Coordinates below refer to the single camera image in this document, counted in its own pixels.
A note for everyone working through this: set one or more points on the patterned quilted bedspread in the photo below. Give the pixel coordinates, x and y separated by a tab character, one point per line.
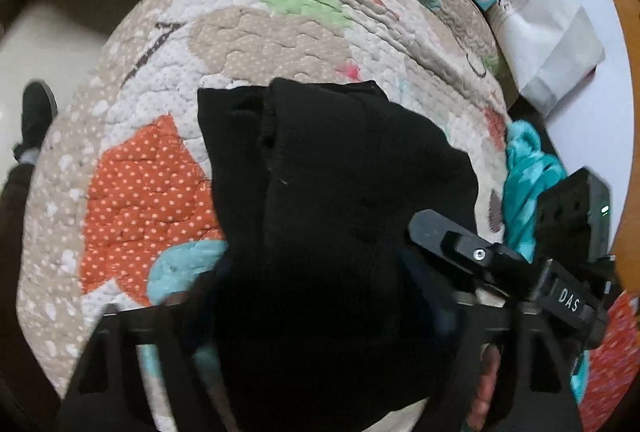
124	173

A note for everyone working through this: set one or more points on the black shoe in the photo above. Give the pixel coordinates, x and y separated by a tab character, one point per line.
39	109

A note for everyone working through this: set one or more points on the black pants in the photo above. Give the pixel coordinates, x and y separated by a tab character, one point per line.
318	323

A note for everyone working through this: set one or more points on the white paper shopping bag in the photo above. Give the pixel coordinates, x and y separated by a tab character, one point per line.
550	46

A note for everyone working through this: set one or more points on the person's right hand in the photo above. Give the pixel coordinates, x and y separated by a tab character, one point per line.
485	391

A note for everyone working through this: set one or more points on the teal star fleece blanket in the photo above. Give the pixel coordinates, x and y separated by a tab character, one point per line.
529	172

